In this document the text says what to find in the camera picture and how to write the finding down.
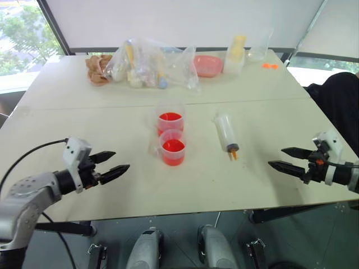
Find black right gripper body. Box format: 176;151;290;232
302;149;330;185

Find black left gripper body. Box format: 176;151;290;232
77;155;103;191

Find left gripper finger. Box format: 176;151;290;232
90;150;117;165
98;164;131;186

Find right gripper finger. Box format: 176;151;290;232
267;160;309;182
280;146;312;161

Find cup with red liquid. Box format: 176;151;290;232
149;129;187;167
144;101;187;138

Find clear syringe with orange tip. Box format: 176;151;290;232
214;111;241;162

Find empty clear measuring cup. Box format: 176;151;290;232
246;26;274;62

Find black table leg bar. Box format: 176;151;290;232
34;220;98;238

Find black chair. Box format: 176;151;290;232
303;71;359;142

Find grey rounded robot leg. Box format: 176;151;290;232
197;224;240;269
125;226;165;269

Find clear plastic bag with utensils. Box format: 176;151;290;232
102;37;171;90

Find clear bottle with yellow insert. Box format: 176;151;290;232
223;34;248;75

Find empty clear plastic bag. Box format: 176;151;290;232
167;44;203;95

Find pink plastic bowl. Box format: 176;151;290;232
192;54;224;78

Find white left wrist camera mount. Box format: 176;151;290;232
62;137;93;194

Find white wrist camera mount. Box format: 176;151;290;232
311;129;344;186
62;137;93;194

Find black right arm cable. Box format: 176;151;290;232
327;160;359;170

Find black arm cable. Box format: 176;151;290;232
0;139;70;194
327;160;359;170

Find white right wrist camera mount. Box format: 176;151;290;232
311;129;344;186

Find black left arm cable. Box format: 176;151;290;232
0;139;70;194

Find black bracket with metal clasp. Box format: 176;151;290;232
88;243;108;269
245;238;267;269

